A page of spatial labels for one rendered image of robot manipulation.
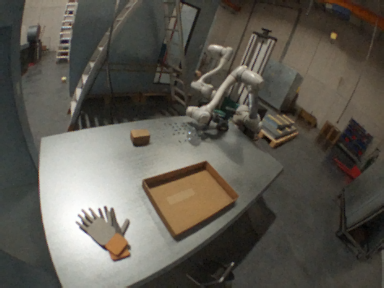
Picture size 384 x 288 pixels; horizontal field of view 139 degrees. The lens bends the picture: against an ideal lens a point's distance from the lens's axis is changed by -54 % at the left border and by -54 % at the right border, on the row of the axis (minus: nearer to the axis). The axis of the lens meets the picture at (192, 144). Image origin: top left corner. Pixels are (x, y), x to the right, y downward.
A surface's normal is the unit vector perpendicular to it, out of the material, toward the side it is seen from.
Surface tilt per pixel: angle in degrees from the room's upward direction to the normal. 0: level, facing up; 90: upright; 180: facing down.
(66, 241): 0
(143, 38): 90
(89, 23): 90
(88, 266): 0
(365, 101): 90
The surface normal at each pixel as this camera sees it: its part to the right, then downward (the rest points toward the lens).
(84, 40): 0.56, 0.62
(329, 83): -0.77, 0.15
